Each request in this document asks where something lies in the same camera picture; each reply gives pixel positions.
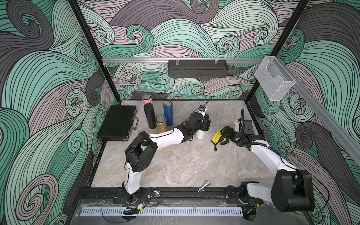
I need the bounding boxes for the white thermos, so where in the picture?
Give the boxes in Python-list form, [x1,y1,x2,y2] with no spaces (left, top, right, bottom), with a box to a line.
[196,130,205,140]

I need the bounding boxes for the yellow grey cleaning cloth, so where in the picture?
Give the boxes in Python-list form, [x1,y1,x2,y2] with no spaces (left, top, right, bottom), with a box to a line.
[211,126,232,152]

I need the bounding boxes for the blue thermos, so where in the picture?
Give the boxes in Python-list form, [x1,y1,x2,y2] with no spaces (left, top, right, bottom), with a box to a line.
[163,100,173,127]

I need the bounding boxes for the gold thermos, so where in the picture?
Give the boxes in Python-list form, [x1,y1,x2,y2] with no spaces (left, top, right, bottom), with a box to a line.
[156,115,167,133]

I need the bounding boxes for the black thermos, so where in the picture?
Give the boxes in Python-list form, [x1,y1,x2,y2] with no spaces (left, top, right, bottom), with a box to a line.
[143,103,157,129]

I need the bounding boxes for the pink thermos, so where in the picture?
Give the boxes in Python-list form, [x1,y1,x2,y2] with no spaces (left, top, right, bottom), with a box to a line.
[142,94,152,105]

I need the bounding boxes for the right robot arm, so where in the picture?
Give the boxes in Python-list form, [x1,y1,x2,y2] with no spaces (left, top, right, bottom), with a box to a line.
[220,120,315,212]

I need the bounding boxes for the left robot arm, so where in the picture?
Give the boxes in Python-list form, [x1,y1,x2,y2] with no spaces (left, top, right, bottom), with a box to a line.
[124,112,211,195]

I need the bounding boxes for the black hard case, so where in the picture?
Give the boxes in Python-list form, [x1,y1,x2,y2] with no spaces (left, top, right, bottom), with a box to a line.
[97,105,139,142]

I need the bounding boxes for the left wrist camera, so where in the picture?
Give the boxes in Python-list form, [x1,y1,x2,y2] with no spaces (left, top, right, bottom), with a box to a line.
[198,105,207,116]

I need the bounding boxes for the black wall shelf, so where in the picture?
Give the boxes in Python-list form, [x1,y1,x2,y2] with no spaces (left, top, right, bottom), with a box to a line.
[168,60,229,80]

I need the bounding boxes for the silver bolt on rail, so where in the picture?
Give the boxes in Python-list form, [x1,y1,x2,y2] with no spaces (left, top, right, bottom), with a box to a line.
[198,181,210,193]

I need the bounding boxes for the clear acrylic wall holder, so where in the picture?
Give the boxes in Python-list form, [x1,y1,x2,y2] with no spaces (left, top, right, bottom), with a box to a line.
[255,56,296,101]

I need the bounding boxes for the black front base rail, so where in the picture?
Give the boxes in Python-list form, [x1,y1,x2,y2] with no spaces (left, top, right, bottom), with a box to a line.
[76,186,250,204]

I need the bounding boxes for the silver knob on rail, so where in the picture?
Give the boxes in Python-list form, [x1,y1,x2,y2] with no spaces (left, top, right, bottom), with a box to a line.
[154,190,161,197]

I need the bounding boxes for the white slotted cable duct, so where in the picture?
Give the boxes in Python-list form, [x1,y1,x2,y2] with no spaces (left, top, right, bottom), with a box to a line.
[80,206,243,217]

